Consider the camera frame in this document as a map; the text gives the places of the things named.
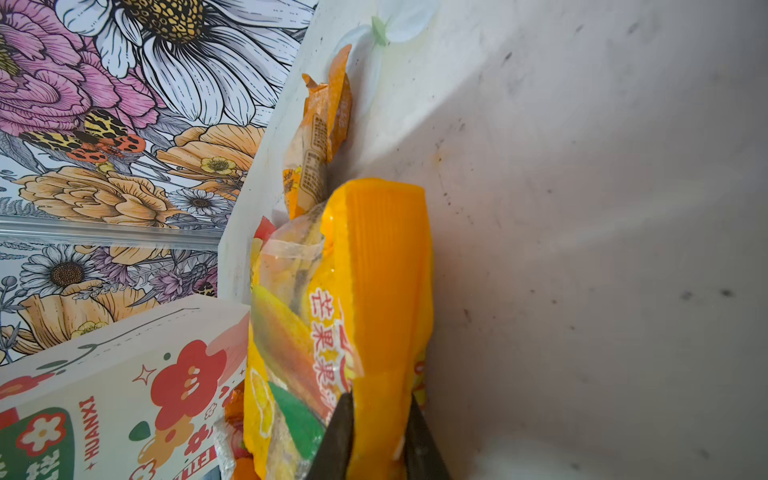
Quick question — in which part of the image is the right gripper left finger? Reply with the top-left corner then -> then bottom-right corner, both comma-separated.
305,392 -> 354,480

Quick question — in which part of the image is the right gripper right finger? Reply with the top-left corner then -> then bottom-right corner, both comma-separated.
404,395 -> 451,480

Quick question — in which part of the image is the yellow mango snack bag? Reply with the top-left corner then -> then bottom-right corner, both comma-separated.
244,179 -> 434,479

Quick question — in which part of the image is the white paper gift bag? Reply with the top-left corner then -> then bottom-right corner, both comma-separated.
1,296 -> 250,479

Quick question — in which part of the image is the orange white snack bag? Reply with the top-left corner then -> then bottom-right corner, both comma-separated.
213,382 -> 258,480

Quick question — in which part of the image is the small orange snack packet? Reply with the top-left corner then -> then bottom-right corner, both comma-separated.
282,45 -> 353,220

